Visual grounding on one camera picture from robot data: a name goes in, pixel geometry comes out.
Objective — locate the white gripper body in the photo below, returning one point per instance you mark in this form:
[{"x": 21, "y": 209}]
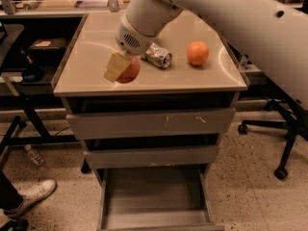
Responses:
[{"x": 134, "y": 41}]

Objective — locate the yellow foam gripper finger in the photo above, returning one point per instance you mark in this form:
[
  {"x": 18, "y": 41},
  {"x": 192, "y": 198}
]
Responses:
[{"x": 117, "y": 64}]

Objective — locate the red apple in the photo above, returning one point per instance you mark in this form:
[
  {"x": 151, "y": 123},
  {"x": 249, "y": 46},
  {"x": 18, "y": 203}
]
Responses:
[{"x": 131, "y": 72}]

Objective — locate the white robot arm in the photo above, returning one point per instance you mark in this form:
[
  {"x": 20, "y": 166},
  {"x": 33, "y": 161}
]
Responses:
[{"x": 272, "y": 35}]

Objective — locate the top drawer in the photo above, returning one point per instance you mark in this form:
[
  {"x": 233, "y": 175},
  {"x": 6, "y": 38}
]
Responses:
[{"x": 150, "y": 124}]

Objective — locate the grey drawer cabinet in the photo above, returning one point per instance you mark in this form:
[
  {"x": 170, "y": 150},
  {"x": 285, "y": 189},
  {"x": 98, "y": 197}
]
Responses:
[{"x": 182, "y": 86}]

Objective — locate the middle drawer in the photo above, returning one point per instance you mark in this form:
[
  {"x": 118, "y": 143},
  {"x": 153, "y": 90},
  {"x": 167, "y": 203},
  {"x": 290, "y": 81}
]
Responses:
[{"x": 152, "y": 157}]

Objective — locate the open bottom drawer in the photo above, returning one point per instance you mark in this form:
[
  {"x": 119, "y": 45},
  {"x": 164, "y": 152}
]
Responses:
[{"x": 155, "y": 199}]

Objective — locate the crushed soda can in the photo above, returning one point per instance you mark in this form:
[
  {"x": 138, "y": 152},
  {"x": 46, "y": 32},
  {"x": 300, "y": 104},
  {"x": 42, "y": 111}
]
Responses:
[{"x": 157, "y": 55}]

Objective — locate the orange fruit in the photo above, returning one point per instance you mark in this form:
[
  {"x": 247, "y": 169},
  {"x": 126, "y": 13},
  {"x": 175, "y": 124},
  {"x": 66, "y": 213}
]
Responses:
[{"x": 197, "y": 53}]

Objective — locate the black box on shelf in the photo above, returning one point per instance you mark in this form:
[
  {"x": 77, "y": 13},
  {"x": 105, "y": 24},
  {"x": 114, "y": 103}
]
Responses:
[{"x": 48, "y": 49}]

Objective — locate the black joystick device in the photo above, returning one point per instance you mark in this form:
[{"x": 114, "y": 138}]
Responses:
[{"x": 33, "y": 72}]

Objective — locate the plastic water bottle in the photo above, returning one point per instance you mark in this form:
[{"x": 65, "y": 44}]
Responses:
[{"x": 34, "y": 156}]

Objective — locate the white sneaker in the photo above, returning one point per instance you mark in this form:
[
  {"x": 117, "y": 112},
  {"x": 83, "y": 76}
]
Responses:
[{"x": 15, "y": 203}]

